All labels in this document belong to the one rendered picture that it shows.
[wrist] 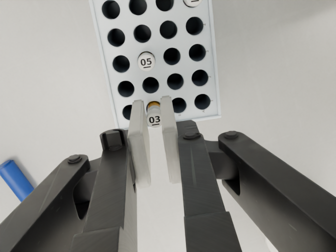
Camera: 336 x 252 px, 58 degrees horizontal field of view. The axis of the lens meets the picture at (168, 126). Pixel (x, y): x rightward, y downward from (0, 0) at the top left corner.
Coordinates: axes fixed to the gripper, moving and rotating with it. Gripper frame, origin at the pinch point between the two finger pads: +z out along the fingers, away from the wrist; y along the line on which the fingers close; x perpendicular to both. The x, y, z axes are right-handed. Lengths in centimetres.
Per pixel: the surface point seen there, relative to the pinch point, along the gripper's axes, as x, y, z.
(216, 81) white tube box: 1.5, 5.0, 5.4
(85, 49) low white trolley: 4.9, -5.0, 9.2
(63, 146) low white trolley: -3.3, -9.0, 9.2
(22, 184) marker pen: -5.9, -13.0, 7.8
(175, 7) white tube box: 7.1, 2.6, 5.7
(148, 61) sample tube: 3.9, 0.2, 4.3
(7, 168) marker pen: -4.1, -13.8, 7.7
